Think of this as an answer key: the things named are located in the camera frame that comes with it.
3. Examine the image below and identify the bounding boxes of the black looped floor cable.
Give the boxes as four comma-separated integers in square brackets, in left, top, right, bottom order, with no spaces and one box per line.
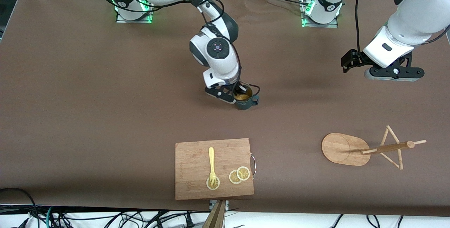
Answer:
[0,188,37,228]

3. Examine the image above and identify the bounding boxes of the dark teal cup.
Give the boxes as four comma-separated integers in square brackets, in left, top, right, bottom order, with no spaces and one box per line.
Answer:
[233,85,260,111]

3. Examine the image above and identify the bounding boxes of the wooden cutting board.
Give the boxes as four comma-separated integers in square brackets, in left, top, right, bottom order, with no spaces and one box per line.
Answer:
[175,138,257,201]

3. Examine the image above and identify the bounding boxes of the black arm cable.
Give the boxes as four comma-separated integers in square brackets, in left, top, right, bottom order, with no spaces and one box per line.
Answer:
[354,0,369,53]
[87,0,261,98]

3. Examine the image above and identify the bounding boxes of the dried lemon slice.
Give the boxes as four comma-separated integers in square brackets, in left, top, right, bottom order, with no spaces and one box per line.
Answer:
[236,166,251,181]
[229,170,243,185]
[206,175,220,191]

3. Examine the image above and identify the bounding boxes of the wooden stick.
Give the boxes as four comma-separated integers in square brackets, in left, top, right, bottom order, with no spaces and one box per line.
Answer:
[202,200,226,228]

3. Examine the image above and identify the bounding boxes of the brown table cover sheet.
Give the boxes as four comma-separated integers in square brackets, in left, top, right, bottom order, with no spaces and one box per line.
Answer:
[0,0,450,218]

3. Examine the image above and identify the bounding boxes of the yellow plastic fork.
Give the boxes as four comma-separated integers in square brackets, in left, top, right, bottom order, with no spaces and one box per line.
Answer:
[208,146,217,188]

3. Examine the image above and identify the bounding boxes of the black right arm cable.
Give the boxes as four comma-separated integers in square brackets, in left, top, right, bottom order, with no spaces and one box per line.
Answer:
[87,0,261,98]

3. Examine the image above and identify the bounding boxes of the wooden cup rack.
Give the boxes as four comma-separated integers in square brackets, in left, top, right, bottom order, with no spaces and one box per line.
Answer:
[321,125,427,171]

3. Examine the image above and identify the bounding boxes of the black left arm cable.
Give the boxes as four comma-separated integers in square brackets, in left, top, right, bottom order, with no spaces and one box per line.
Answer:
[354,0,369,53]

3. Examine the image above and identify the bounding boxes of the small metal bracket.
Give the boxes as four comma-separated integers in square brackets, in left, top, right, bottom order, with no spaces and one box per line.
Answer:
[210,200,229,211]

